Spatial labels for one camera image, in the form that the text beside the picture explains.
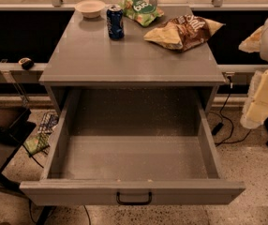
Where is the brown yellow chip bag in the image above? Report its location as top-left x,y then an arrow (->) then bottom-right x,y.
143,15 -> 223,52

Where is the white bowl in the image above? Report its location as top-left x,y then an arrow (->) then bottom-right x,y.
75,0 -> 105,19

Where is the grey drawer cabinet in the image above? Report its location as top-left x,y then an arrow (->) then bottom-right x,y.
39,6 -> 225,107

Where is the blue soda can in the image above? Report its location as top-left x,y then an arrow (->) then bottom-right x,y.
106,5 -> 124,39

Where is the grey top drawer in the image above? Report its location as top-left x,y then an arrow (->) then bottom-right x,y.
21,88 -> 246,205

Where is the black floor cable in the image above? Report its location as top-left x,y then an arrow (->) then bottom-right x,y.
82,205 -> 93,225

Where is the black power cable with adapter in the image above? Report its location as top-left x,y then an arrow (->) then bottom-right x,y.
208,83 -> 252,148

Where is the small black round device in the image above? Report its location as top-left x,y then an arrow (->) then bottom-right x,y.
19,57 -> 34,70

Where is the green mesh snack packet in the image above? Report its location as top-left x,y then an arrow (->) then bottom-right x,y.
23,133 -> 50,157

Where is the patterned packet on floor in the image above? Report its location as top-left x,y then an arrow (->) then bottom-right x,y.
37,112 -> 59,134

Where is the green chip bag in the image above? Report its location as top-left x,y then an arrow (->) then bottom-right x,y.
119,0 -> 164,27

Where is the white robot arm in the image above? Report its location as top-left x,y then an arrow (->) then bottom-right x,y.
239,19 -> 268,129

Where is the dark side cart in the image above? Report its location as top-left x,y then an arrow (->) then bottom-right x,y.
0,106 -> 36,197

